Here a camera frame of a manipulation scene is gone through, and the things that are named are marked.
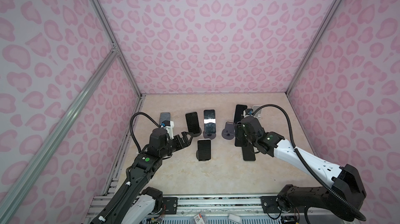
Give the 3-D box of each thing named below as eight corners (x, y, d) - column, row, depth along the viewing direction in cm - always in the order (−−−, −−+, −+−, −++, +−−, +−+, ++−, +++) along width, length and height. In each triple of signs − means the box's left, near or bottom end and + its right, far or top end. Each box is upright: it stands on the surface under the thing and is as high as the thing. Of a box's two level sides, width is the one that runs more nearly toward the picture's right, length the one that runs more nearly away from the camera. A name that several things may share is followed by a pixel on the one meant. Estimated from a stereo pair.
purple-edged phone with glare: (204, 137, 98) (203, 125, 88) (204, 122, 106) (203, 109, 95) (215, 137, 98) (216, 125, 88) (214, 122, 106) (215, 109, 95)
